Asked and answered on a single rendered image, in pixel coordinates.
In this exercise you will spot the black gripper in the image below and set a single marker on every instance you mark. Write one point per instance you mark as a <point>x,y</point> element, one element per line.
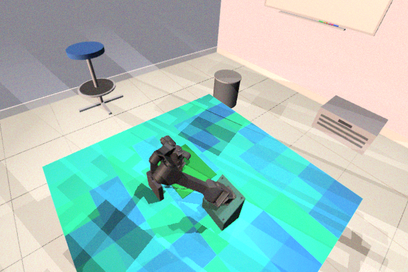
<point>180,162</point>

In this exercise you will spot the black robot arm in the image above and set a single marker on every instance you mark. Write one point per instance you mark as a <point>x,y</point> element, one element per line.
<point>167,173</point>

